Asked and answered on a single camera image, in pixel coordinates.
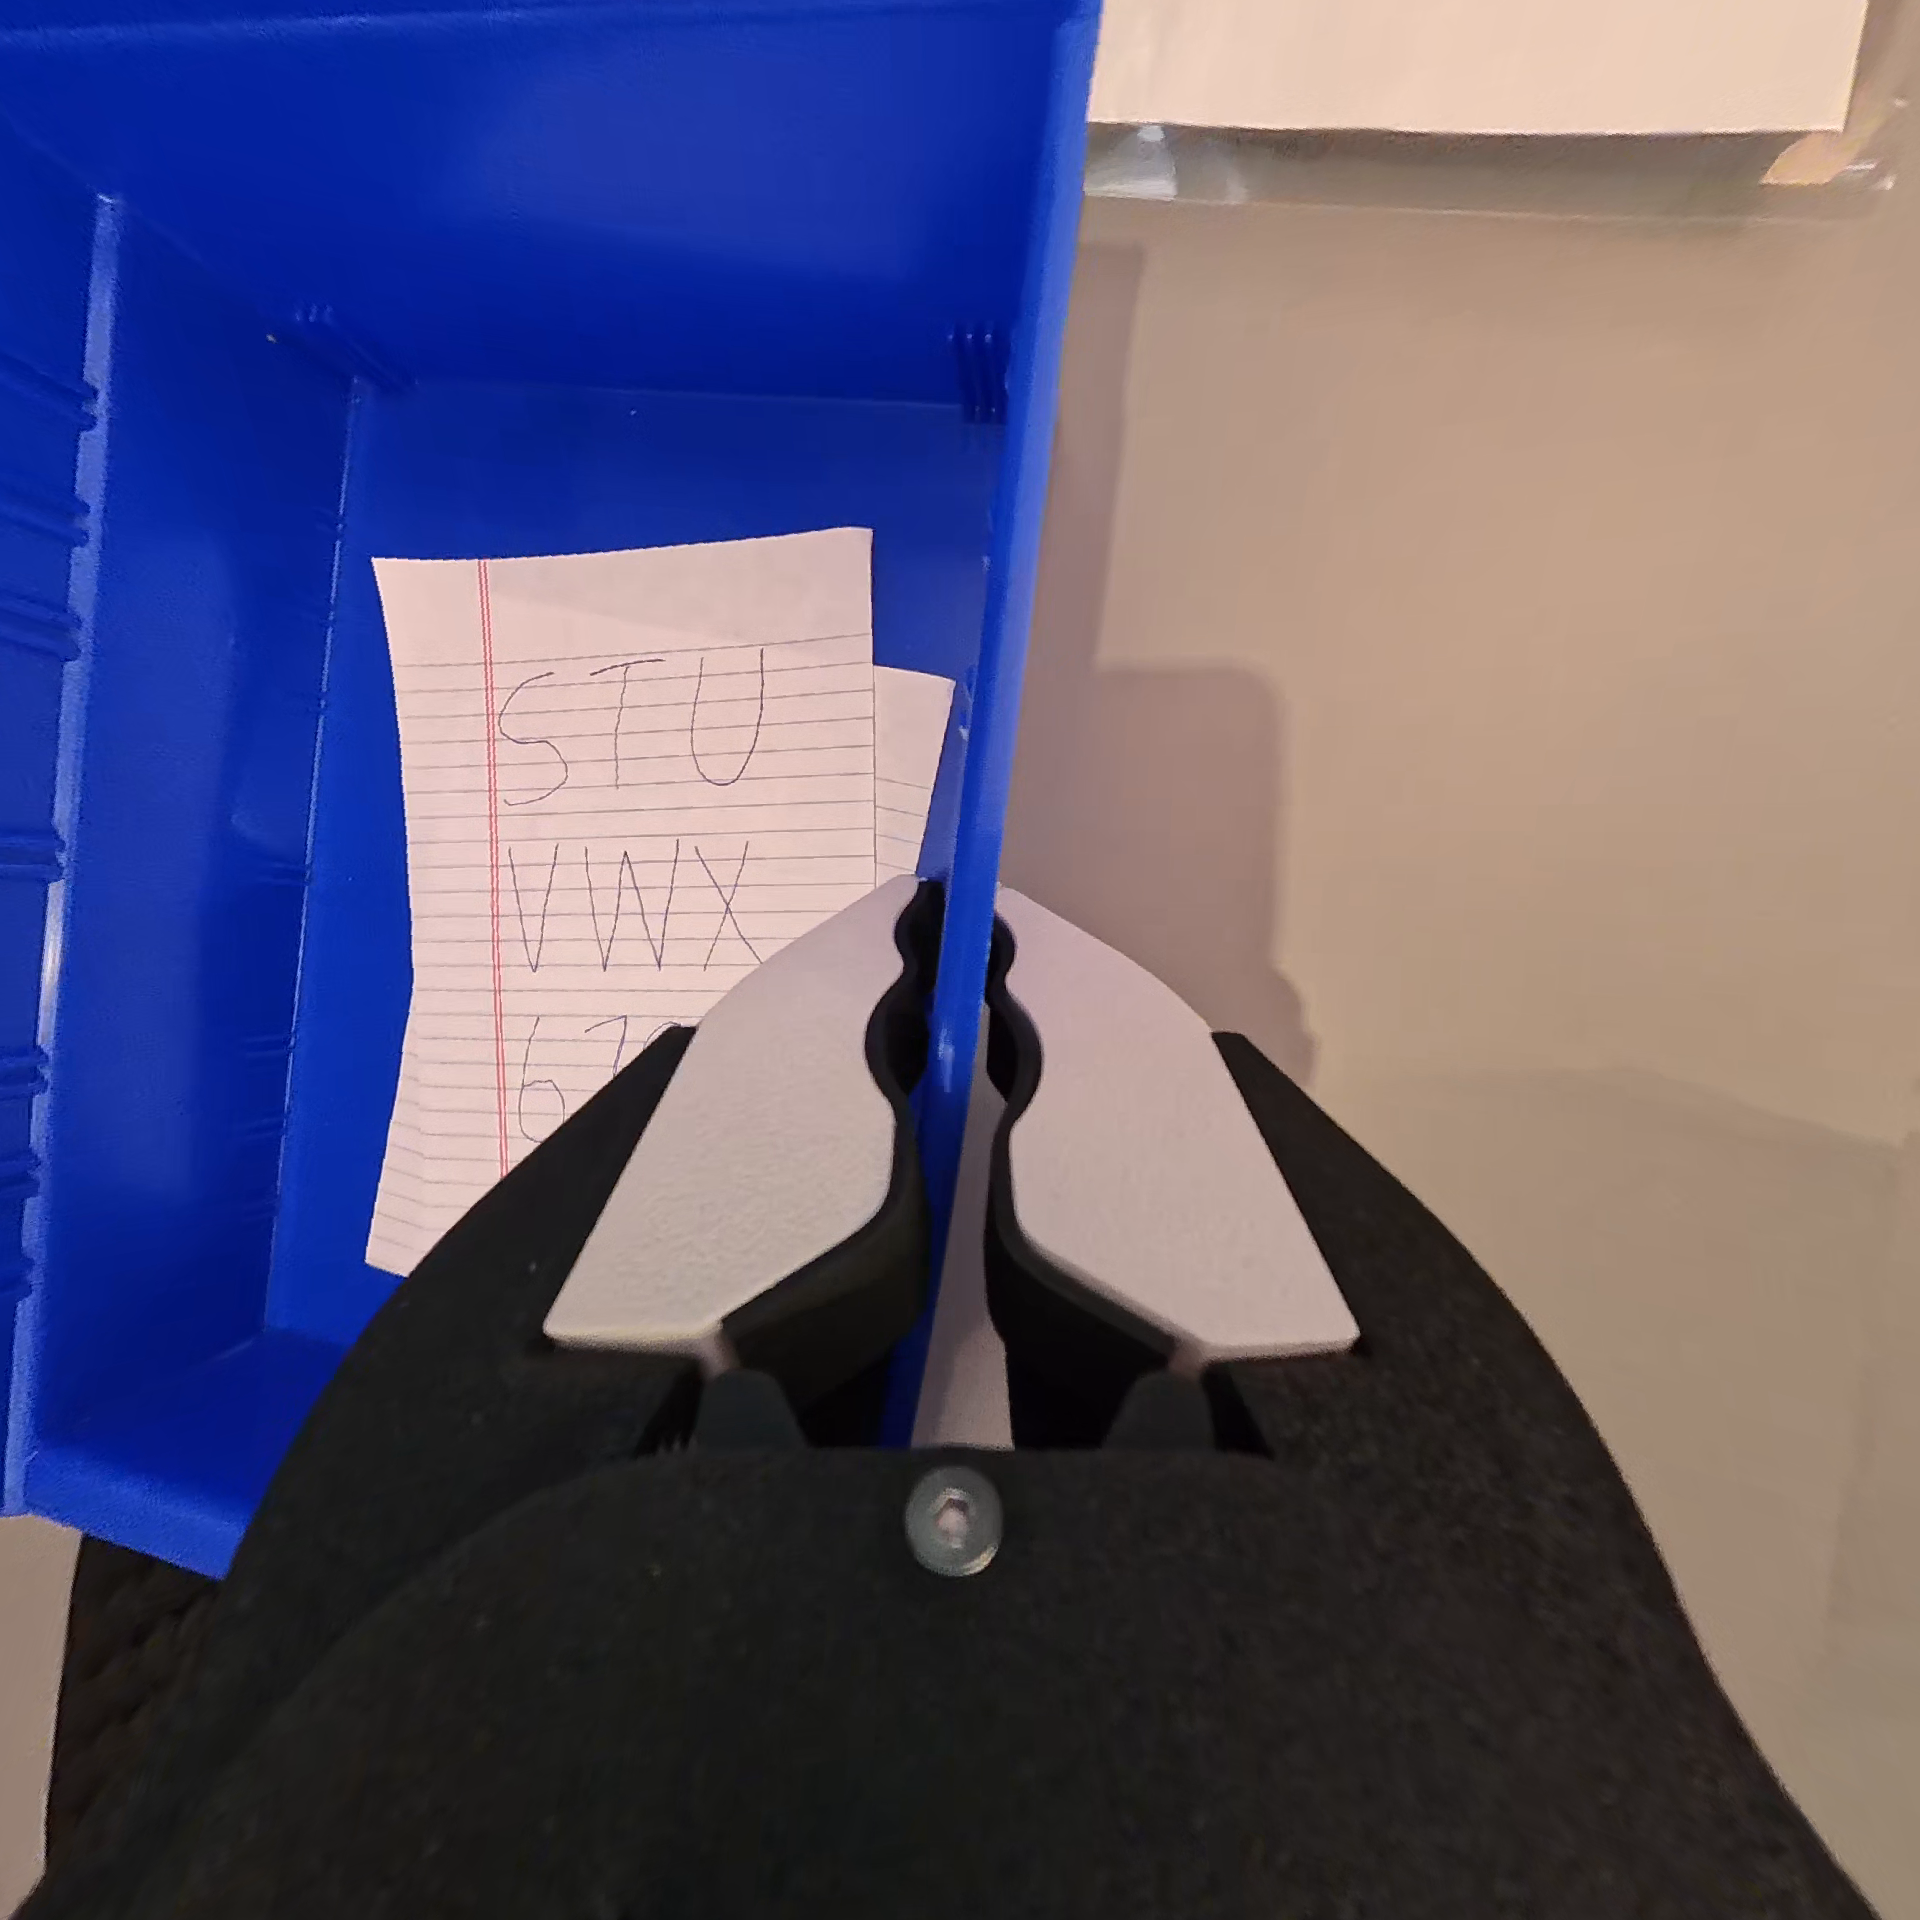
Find laminated printed sheet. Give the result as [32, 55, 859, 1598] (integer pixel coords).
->
[1085, 0, 1920, 198]

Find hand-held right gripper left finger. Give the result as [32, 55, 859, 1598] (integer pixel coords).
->
[542, 875, 944, 1451]

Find blue plastic bin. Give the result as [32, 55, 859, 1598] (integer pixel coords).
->
[0, 0, 1104, 1577]

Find handwritten lined paper sheet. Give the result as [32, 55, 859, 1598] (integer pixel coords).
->
[365, 523, 878, 1276]

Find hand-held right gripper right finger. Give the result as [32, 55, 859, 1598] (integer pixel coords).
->
[974, 887, 1363, 1451]

